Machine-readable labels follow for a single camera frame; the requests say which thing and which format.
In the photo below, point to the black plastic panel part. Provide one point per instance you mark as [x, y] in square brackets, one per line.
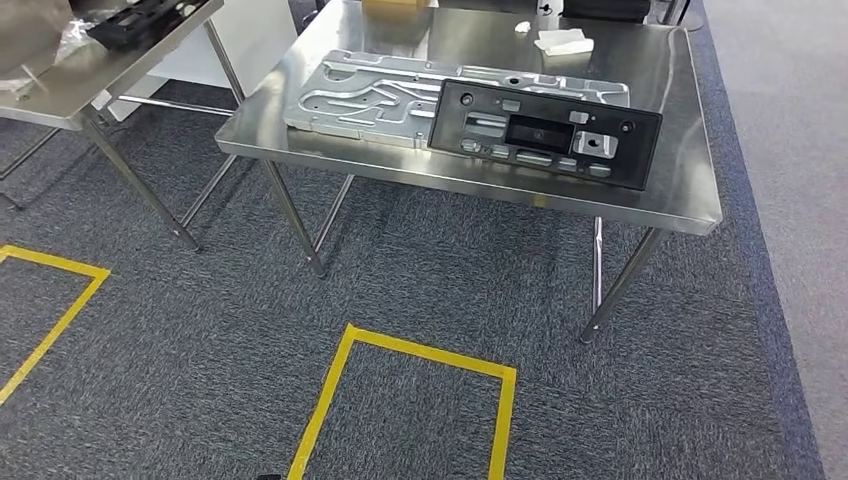
[636, 152]

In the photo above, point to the stainless steel workbench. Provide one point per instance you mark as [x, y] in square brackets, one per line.
[464, 33]

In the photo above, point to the yellow floor tape square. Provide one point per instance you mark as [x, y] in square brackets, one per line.
[430, 353]

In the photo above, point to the grey machined metal plate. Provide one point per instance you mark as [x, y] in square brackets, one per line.
[344, 112]

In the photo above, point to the cardboard box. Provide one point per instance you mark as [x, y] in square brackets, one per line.
[394, 2]

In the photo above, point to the white folded cloth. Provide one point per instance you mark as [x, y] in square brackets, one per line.
[563, 43]

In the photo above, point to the white partition panel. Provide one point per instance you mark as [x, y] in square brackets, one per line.
[258, 40]

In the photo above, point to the black remote controller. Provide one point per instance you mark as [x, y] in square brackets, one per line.
[606, 8]

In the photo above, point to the chrome pole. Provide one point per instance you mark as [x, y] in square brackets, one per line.
[676, 10]

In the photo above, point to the black parts on side table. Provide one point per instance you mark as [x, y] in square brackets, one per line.
[132, 26]

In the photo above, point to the stainless steel side table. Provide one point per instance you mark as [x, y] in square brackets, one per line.
[79, 79]

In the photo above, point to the clear plastic bag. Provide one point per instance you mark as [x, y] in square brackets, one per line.
[73, 40]

